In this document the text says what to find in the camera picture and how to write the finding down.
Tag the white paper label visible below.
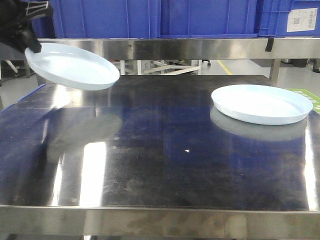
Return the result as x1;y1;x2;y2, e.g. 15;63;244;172
286;8;318;33

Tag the white metal frame background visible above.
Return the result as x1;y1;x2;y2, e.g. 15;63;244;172
111;60;202;76

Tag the stainless steel shelf rail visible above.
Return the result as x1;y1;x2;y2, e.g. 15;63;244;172
0;37;320;62

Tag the blue plastic crate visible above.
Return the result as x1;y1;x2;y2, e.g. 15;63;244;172
254;0;320;38
50;0;257;39
28;0;56;39

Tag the blue plastic crate right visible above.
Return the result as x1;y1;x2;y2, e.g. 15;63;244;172
254;0;320;38

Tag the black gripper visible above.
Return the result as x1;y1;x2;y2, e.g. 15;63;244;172
0;0;42;53

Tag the blue plastic crate left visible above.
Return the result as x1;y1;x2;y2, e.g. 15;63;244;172
28;0;56;39

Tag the light blue plate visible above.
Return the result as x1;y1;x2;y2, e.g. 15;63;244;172
211;84;313;126
24;42;120;91

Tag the blue plastic crate middle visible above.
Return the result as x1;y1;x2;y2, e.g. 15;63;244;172
50;0;257;39

